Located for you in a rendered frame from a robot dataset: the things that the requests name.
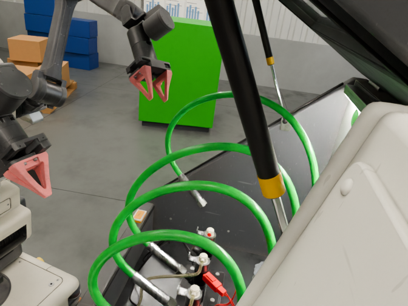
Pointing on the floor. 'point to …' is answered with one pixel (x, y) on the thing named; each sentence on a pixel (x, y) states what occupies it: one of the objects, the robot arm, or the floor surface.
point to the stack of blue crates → (44, 28)
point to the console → (347, 225)
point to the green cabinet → (185, 76)
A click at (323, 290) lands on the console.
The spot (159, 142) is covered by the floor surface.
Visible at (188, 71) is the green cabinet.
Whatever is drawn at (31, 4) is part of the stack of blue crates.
